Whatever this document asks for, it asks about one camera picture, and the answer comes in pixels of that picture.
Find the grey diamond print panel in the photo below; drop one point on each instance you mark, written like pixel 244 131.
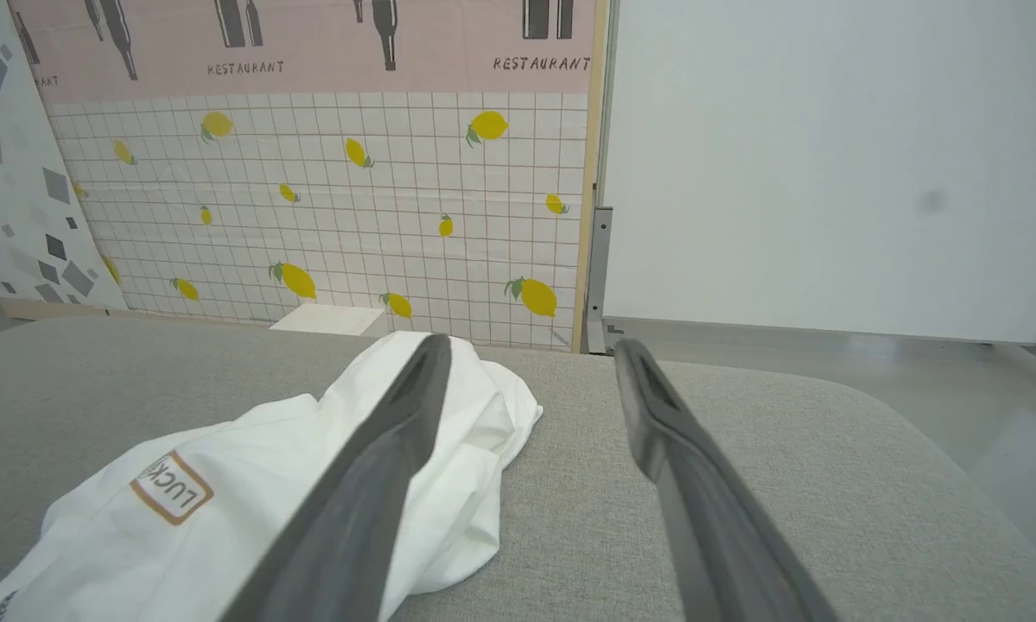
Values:
pixel 16 216

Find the small white box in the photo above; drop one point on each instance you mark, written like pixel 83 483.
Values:
pixel 327 320

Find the grey metal bracket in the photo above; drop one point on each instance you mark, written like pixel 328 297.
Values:
pixel 600 259

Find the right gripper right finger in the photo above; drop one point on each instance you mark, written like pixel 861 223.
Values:
pixel 708 518

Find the white t-shirt garment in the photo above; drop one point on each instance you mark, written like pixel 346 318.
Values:
pixel 137 553

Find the lemon print grid backdrop panel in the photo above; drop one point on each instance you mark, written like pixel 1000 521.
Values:
pixel 353 225

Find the wooden base strip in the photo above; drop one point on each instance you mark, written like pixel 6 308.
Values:
pixel 42 308

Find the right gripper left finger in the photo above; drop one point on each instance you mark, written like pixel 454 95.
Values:
pixel 371 484

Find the white partition board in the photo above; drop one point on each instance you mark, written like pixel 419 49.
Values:
pixel 829 155

